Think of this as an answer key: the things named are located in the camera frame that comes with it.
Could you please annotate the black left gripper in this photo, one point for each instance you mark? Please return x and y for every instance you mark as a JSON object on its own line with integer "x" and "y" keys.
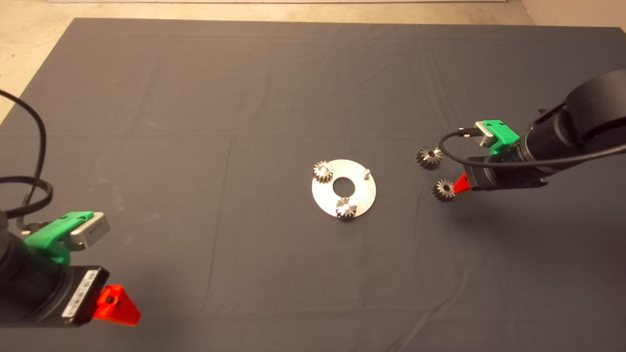
{"x": 68, "y": 296}

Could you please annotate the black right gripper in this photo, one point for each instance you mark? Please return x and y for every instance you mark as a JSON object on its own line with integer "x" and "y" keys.
{"x": 503, "y": 173}

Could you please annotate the small dark steel gear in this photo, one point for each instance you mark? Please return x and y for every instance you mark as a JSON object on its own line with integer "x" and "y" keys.
{"x": 444, "y": 189}

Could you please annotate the larger steel gear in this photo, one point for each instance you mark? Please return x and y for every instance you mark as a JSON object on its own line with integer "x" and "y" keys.
{"x": 429, "y": 157}

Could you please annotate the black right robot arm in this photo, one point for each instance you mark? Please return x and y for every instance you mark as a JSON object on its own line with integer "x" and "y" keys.
{"x": 587, "y": 117}

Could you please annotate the round metal plate with hole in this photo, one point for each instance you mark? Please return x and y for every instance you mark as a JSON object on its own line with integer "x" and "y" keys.
{"x": 325, "y": 195}

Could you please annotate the dark grey table cloth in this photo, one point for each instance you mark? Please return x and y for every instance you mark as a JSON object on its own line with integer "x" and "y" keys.
{"x": 244, "y": 98}

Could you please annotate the silver right camera box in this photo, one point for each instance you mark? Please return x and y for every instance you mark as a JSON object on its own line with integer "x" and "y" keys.
{"x": 484, "y": 133}

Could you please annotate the silver camera box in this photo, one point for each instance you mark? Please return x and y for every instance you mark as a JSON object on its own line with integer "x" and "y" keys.
{"x": 484, "y": 133}
{"x": 90, "y": 230}

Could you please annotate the green right camera mount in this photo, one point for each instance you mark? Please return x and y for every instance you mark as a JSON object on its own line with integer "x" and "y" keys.
{"x": 501, "y": 133}

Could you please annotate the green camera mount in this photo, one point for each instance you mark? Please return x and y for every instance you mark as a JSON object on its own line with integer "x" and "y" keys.
{"x": 501, "y": 133}
{"x": 46, "y": 235}

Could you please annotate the silver left camera box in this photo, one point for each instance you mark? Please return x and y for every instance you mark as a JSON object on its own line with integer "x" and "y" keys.
{"x": 90, "y": 230}

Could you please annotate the green left camera mount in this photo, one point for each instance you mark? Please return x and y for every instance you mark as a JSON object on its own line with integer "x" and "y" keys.
{"x": 46, "y": 235}

